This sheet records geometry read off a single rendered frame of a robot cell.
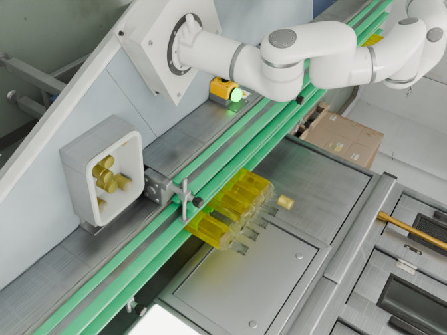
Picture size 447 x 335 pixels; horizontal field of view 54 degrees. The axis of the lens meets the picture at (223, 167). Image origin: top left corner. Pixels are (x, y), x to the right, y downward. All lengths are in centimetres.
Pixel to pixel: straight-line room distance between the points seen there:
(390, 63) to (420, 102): 658
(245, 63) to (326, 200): 79
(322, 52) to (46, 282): 82
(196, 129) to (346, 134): 446
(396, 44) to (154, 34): 53
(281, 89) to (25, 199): 61
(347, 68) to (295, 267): 67
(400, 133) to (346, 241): 595
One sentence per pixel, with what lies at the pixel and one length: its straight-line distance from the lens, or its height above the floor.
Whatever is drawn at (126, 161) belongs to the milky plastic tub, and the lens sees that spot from 118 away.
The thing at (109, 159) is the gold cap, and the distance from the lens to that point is 109.
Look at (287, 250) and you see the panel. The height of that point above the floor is 121.
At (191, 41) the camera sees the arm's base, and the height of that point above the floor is 87.
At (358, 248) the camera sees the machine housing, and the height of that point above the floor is 139.
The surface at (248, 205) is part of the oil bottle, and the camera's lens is 132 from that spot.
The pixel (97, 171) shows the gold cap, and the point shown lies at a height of 79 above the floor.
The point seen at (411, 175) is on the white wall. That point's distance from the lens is 670.
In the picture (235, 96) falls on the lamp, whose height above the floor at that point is 85.
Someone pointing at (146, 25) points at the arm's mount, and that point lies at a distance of 102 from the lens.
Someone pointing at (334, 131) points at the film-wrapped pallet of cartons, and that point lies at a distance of 572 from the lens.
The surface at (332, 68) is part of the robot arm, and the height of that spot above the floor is 120.
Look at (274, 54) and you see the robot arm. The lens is 93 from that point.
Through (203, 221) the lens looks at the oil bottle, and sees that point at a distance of 127.
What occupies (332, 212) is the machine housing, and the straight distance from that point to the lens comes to 163.
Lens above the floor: 143
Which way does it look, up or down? 21 degrees down
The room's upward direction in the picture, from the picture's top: 117 degrees clockwise
